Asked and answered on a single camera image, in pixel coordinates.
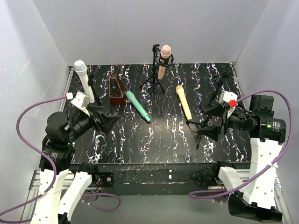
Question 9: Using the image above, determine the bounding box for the black round-base clip stand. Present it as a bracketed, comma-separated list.
[88, 73, 107, 106]

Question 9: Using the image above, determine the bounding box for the white microphone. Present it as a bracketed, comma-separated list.
[74, 60, 95, 103]

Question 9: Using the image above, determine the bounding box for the pink microphone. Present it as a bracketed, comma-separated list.
[157, 45, 171, 80]

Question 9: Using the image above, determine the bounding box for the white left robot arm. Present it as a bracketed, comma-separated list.
[31, 110, 120, 224]

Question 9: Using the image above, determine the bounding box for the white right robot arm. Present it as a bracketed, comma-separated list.
[190, 91, 286, 223]

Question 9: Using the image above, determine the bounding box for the black tripod clip stand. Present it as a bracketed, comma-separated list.
[186, 70, 230, 149]

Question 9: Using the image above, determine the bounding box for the brown wooden metronome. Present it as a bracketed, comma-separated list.
[109, 74, 126, 105]

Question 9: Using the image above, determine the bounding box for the mint green microphone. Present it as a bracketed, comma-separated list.
[126, 91, 151, 123]

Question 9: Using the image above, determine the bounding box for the yellow microphone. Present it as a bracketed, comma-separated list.
[176, 85, 192, 121]

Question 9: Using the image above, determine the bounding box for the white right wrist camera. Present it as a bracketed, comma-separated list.
[218, 91, 238, 118]

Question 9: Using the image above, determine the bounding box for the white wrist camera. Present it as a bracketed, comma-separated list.
[218, 91, 238, 118]
[71, 91, 91, 117]

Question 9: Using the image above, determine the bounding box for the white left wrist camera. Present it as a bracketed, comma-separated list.
[71, 91, 91, 117]

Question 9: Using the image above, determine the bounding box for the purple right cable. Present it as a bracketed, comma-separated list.
[188, 90, 294, 199]

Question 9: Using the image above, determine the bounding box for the black tripod shock-mount stand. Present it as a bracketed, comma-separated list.
[140, 44, 174, 93]

